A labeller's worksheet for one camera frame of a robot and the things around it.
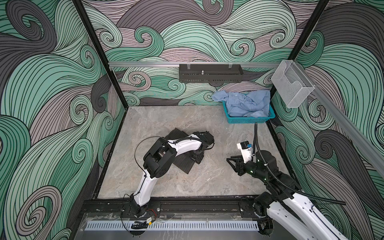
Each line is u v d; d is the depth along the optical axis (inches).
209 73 37.2
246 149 24.5
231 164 27.4
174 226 27.5
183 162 34.4
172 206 30.6
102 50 34.6
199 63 36.0
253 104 44.5
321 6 28.0
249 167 24.5
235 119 40.8
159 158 21.1
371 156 20.1
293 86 30.5
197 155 29.9
